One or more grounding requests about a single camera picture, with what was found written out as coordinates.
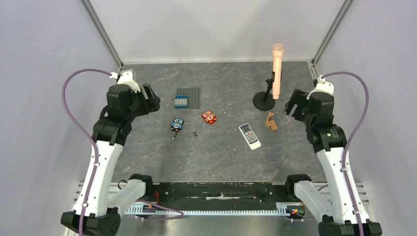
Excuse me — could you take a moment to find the white remote control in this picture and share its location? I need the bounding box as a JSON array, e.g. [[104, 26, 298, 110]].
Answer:
[[238, 123, 261, 150]]

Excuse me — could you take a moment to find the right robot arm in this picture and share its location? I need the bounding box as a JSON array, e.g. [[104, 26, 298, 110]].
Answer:
[[283, 89, 383, 236]]

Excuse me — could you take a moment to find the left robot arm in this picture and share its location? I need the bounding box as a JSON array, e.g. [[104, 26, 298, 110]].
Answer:
[[60, 84, 160, 236]]

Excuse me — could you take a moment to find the brown wooden block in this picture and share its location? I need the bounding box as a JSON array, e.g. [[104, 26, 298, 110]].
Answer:
[[269, 120, 277, 131], [265, 112, 274, 128]]

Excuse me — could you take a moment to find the blue grey lego brick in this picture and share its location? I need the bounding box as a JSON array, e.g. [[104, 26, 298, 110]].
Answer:
[[174, 95, 188, 109]]

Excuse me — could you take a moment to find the blue owl toy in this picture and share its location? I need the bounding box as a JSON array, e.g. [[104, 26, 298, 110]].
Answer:
[[170, 117, 185, 133]]

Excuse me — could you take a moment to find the black microphone stand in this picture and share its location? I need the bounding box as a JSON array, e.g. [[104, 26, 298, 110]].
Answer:
[[253, 72, 275, 111]]

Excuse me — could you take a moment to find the grey lego baseplate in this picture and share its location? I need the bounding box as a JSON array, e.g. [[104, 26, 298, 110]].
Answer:
[[175, 88, 201, 109]]

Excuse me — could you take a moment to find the red owl toy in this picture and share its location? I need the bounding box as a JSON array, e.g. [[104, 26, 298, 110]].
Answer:
[[202, 110, 217, 124]]

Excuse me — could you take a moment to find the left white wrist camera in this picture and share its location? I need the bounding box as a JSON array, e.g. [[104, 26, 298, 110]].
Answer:
[[110, 69, 141, 92]]

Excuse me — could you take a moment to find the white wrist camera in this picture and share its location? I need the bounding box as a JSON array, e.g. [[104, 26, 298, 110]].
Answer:
[[306, 75, 334, 100], [110, 69, 141, 92]]

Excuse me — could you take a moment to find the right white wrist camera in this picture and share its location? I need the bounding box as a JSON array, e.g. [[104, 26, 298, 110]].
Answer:
[[306, 75, 334, 100]]

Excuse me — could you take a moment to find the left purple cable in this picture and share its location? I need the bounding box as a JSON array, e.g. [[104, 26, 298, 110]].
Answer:
[[61, 68, 113, 236]]

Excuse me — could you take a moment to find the white cable duct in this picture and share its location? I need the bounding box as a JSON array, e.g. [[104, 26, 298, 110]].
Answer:
[[125, 203, 305, 217]]

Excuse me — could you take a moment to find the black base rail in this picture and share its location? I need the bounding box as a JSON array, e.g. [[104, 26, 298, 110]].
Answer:
[[142, 181, 306, 213]]

